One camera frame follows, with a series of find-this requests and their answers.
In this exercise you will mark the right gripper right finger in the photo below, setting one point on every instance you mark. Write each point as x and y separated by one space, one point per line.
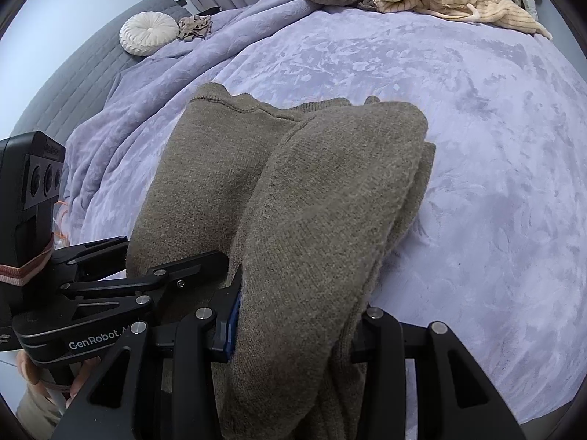
455 399

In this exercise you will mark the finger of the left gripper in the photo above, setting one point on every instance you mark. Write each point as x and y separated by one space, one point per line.
151 279
91 251

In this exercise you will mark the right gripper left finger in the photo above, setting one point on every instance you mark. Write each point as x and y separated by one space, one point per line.
155 382

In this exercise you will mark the olive brown knit sweater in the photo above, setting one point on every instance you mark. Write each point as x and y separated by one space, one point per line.
307 202

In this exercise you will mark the lavender plush bed blanket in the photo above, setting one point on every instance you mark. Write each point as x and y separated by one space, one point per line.
498 250

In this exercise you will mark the round white pleated cushion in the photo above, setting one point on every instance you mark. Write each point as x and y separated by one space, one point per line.
145 33

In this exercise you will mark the small beige crumpled cloth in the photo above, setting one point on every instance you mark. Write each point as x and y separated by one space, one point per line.
194 27

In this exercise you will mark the cream striped ribbed garment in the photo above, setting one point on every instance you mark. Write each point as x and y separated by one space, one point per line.
502 13

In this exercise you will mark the black camera box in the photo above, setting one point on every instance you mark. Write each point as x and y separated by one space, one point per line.
31 170

